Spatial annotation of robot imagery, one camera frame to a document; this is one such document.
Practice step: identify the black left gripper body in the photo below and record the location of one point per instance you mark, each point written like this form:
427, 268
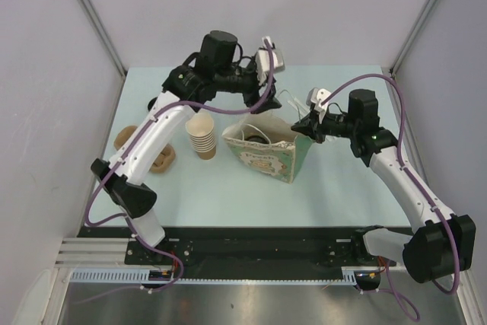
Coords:
250, 87

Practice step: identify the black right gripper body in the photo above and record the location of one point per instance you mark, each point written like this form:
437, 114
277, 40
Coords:
330, 126

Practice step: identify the black plastic cup lid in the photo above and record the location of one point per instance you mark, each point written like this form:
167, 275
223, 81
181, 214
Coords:
257, 139

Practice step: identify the printed green paper bag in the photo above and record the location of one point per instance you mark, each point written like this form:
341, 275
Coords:
281, 159

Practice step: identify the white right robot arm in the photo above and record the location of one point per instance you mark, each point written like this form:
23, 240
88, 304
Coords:
441, 243

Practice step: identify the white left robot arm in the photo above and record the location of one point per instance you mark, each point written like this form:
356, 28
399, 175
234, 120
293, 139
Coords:
187, 89

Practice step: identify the white wrapped straw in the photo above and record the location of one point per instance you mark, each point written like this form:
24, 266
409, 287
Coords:
296, 108

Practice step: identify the stack of brown paper cups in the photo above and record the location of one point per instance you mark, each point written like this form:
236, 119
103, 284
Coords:
201, 131

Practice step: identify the black lid stack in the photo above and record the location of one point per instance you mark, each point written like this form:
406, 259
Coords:
151, 103

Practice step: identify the brown pulp cup carrier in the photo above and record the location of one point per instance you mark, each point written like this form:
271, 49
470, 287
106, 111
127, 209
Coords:
163, 160

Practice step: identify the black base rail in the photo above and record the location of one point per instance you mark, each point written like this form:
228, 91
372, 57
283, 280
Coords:
265, 255

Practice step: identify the white slotted cable duct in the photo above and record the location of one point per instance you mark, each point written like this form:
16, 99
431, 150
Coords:
114, 274

